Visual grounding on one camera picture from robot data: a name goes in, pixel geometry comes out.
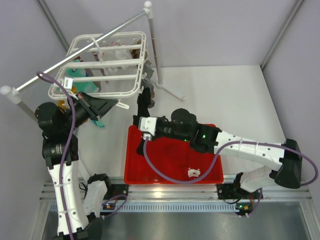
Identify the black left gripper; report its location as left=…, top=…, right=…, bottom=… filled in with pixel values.
left=61, top=89, right=117, bottom=132

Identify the white plastic sock hanger frame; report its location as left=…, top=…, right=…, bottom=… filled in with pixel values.
left=55, top=31, right=147, bottom=100

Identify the grey sock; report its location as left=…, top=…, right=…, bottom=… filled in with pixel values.
left=141, top=62, right=154, bottom=88

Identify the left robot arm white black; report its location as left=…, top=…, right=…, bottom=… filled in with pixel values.
left=35, top=92, right=118, bottom=240

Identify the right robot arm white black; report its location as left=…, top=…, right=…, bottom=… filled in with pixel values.
left=133, top=108, right=302, bottom=199

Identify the mustard yellow sock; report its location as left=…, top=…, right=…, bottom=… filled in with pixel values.
left=57, top=100, right=68, bottom=110

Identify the brown white striped sock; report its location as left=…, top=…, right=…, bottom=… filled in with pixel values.
left=84, top=44, right=111, bottom=86

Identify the metal and white drying rack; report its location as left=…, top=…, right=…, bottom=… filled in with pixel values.
left=0, top=0, right=187, bottom=178

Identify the white sock with red trim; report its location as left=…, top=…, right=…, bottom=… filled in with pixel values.
left=98, top=49, right=134, bottom=76

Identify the brown argyle sock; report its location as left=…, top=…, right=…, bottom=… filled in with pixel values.
left=129, top=39, right=148, bottom=60

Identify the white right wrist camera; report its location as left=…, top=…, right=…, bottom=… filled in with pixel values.
left=138, top=117, right=158, bottom=141

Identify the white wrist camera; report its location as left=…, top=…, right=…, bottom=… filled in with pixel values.
left=138, top=117, right=158, bottom=141
left=62, top=76, right=73, bottom=91

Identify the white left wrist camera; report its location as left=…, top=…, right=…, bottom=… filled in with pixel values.
left=62, top=76, right=73, bottom=91

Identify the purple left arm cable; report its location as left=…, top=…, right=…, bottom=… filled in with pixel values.
left=36, top=71, right=128, bottom=240

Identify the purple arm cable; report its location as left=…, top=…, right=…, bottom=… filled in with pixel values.
left=143, top=136, right=320, bottom=218
left=36, top=71, right=128, bottom=240

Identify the aluminium rail base frame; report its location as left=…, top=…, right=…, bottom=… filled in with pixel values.
left=39, top=174, right=313, bottom=213

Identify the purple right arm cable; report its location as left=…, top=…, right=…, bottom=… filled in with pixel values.
left=143, top=136, right=320, bottom=218

